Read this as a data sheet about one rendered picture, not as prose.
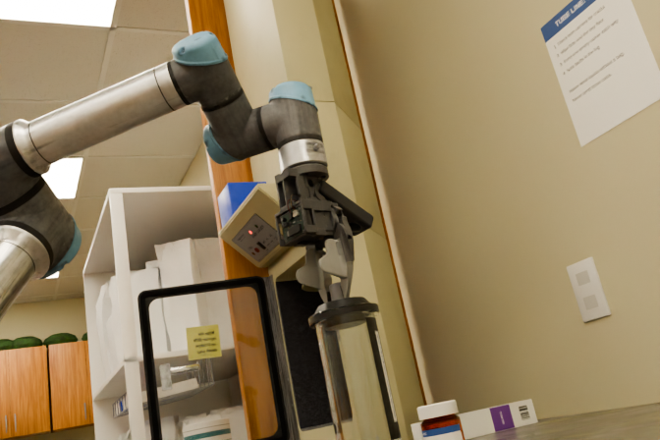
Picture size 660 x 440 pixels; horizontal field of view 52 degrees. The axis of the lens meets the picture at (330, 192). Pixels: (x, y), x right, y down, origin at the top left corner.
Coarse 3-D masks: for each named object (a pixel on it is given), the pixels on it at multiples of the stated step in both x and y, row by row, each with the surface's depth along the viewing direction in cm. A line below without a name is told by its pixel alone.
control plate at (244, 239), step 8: (256, 216) 149; (248, 224) 154; (256, 224) 152; (264, 224) 150; (240, 232) 159; (248, 232) 156; (256, 232) 154; (264, 232) 152; (272, 232) 150; (232, 240) 164; (240, 240) 162; (248, 240) 159; (256, 240) 157; (264, 240) 155; (272, 240) 153; (248, 248) 163; (272, 248) 156; (256, 256) 164; (264, 256) 161
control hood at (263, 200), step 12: (252, 192) 143; (264, 192) 141; (276, 192) 142; (252, 204) 147; (264, 204) 144; (276, 204) 141; (240, 216) 154; (264, 216) 147; (228, 228) 161; (240, 228) 158; (276, 228) 148; (228, 240) 166; (240, 252) 167; (276, 252) 157; (264, 264) 166
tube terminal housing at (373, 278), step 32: (320, 128) 152; (352, 128) 166; (256, 160) 174; (352, 160) 156; (352, 192) 149; (288, 256) 157; (384, 256) 158; (352, 288) 140; (384, 288) 149; (384, 320) 142; (384, 352) 138; (416, 384) 151; (416, 416) 143
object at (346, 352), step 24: (360, 312) 97; (336, 336) 97; (360, 336) 97; (336, 360) 96; (360, 360) 96; (336, 384) 96; (360, 384) 94; (336, 408) 95; (360, 408) 93; (336, 432) 95; (360, 432) 92; (384, 432) 93
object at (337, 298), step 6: (330, 288) 103; (336, 288) 102; (330, 294) 103; (336, 294) 102; (342, 294) 102; (336, 300) 99; (342, 300) 99; (348, 300) 99; (354, 300) 99; (360, 300) 100; (366, 300) 101; (318, 306) 101; (324, 306) 100; (330, 306) 99; (336, 306) 98
